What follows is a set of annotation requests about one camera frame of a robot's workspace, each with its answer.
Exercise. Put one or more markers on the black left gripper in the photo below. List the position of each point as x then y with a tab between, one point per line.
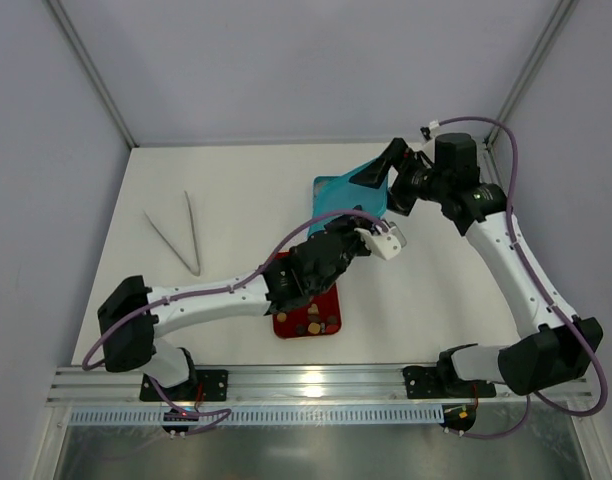
347	236

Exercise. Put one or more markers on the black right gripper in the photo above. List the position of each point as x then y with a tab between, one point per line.
399	176

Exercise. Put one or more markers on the teal tin lid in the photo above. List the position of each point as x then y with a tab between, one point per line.
372	201

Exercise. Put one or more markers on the silver metal tongs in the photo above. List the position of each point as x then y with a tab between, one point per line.
174	224

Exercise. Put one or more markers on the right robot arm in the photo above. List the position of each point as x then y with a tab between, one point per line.
555	343

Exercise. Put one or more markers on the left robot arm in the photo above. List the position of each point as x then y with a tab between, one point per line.
135	319

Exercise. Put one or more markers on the tan round fluted chocolate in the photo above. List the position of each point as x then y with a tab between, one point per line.
314	328

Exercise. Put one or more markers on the red rectangular tray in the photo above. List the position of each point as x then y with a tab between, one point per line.
321	315

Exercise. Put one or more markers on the teal square tin box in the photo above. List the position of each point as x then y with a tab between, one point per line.
325	195

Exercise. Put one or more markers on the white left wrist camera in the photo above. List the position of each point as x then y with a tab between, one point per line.
385	245

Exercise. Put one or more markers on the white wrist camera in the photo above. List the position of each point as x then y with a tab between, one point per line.
430	133
385	245

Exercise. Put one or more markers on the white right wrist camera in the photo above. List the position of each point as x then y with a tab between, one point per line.
430	133

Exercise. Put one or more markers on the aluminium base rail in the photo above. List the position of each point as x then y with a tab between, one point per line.
274	384

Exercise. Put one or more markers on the grey slotted cable duct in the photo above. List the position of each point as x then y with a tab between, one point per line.
273	415

